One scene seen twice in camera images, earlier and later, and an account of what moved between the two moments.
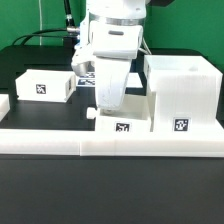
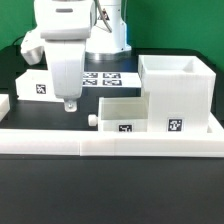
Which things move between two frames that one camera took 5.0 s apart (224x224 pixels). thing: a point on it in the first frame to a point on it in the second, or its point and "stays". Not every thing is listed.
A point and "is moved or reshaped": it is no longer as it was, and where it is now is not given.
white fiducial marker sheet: (88, 79) stays
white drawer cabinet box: (187, 91) is moved or reshaped
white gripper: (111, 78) to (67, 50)
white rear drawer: (45, 85) stays
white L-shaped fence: (105, 143) stays
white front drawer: (137, 115) is moved or reshaped
